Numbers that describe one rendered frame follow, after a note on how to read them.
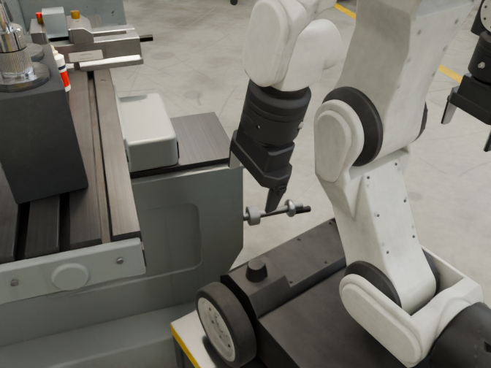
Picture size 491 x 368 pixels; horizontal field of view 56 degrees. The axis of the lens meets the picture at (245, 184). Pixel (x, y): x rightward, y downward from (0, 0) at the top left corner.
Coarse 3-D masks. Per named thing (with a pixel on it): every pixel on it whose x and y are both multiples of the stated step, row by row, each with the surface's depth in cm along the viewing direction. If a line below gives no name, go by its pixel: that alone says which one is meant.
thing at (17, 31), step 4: (12, 24) 69; (16, 24) 69; (12, 28) 68; (16, 28) 68; (20, 28) 68; (0, 32) 66; (4, 32) 66; (8, 32) 67; (12, 32) 67; (16, 32) 67; (20, 32) 68; (0, 36) 66; (4, 36) 66; (8, 36) 67; (12, 36) 67; (16, 36) 67
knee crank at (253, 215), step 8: (288, 200) 142; (248, 208) 138; (256, 208) 139; (280, 208) 142; (288, 208) 142; (296, 208) 143; (304, 208) 145; (248, 216) 139; (256, 216) 138; (264, 216) 141; (248, 224) 141; (256, 224) 140
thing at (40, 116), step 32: (0, 96) 68; (32, 96) 69; (64, 96) 71; (0, 128) 70; (32, 128) 72; (64, 128) 74; (0, 160) 72; (32, 160) 74; (64, 160) 77; (32, 192) 77; (64, 192) 80
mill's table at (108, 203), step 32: (96, 96) 111; (96, 128) 103; (96, 160) 93; (128, 160) 95; (0, 192) 80; (96, 192) 80; (128, 192) 80; (0, 224) 74; (32, 224) 74; (64, 224) 77; (96, 224) 74; (128, 224) 74; (0, 256) 68; (32, 256) 69; (64, 256) 69; (96, 256) 71; (128, 256) 72; (0, 288) 69; (32, 288) 70; (64, 288) 72
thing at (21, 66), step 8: (0, 40) 67; (8, 40) 67; (16, 40) 68; (24, 40) 69; (0, 48) 67; (8, 48) 68; (16, 48) 68; (24, 48) 69; (0, 56) 68; (8, 56) 68; (16, 56) 69; (24, 56) 70; (0, 64) 69; (8, 64) 69; (16, 64) 69; (24, 64) 70; (32, 64) 72; (8, 72) 70; (16, 72) 70; (24, 72) 70; (32, 72) 72
